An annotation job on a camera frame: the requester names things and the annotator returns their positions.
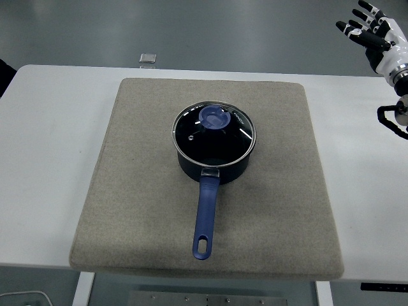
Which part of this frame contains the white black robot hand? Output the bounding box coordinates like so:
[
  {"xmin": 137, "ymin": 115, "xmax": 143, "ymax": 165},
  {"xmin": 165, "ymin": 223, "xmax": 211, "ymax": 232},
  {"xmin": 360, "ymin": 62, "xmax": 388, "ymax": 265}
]
[{"xmin": 335, "ymin": 0, "xmax": 408, "ymax": 77}]

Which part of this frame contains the glass pot lid blue knob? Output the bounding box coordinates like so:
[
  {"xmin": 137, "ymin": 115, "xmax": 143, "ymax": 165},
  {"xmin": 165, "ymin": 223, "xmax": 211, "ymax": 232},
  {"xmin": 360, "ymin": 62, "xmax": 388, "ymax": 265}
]
[{"xmin": 171, "ymin": 100, "xmax": 258, "ymax": 168}]

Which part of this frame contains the black table control panel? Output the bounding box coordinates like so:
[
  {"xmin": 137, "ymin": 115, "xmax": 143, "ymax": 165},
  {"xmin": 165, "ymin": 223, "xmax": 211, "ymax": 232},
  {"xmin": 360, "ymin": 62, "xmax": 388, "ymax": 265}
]
[{"xmin": 360, "ymin": 282, "xmax": 408, "ymax": 291}]

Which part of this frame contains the white table leg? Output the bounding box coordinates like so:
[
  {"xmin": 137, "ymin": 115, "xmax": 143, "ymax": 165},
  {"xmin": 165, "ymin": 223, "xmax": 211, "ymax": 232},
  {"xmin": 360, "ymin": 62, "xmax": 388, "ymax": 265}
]
[
  {"xmin": 315, "ymin": 280, "xmax": 334, "ymax": 306},
  {"xmin": 71, "ymin": 271, "xmax": 96, "ymax": 306}
]

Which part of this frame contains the beige fabric mat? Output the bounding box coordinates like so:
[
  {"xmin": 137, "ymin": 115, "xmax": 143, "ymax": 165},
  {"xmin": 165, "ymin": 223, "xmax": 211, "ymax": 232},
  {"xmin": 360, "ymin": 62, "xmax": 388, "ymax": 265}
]
[{"xmin": 69, "ymin": 77, "xmax": 346, "ymax": 282}]

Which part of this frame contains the grey metal plate with screws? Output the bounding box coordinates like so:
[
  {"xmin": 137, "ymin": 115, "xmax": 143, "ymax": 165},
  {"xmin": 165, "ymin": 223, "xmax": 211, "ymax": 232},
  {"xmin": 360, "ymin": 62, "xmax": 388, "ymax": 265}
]
[{"xmin": 128, "ymin": 289, "xmax": 289, "ymax": 306}]

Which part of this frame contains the black pot blue handle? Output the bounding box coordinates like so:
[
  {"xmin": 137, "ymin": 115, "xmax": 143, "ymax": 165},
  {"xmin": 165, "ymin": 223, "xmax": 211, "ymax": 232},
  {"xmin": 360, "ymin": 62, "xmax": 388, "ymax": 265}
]
[{"xmin": 176, "ymin": 149, "xmax": 252, "ymax": 261}]

